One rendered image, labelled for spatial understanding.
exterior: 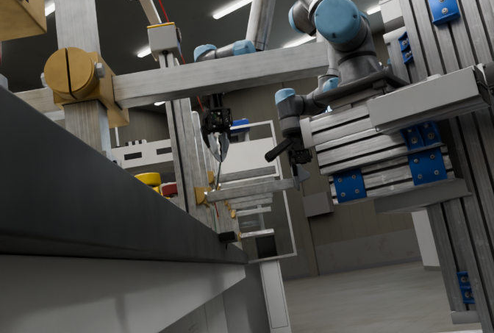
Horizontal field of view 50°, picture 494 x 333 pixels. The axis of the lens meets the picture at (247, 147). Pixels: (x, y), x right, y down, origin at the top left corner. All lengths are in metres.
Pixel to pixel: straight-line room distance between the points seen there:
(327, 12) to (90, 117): 1.02
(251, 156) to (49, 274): 4.00
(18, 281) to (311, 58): 0.38
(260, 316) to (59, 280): 4.05
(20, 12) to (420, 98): 1.08
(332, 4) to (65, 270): 1.17
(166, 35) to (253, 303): 3.33
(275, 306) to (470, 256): 2.86
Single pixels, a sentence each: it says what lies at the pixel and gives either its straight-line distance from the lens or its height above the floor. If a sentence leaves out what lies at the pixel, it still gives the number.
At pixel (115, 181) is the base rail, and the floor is 0.68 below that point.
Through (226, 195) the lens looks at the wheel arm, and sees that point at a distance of 1.57.
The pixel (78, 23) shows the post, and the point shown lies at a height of 0.87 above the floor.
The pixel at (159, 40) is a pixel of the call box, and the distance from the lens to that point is 1.38.
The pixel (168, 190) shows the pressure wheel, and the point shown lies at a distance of 1.83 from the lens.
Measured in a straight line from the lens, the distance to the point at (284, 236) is 4.31.
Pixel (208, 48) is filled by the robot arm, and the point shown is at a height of 1.25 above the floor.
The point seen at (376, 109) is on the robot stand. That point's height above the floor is 0.92.
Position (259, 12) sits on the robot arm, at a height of 1.37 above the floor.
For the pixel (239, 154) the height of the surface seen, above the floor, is 1.51.
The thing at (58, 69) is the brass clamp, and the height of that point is 0.80.
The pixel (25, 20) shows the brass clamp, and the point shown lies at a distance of 0.42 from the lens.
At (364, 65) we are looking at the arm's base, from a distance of 1.57.
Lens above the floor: 0.59
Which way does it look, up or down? 13 degrees up
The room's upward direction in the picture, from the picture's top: 10 degrees counter-clockwise
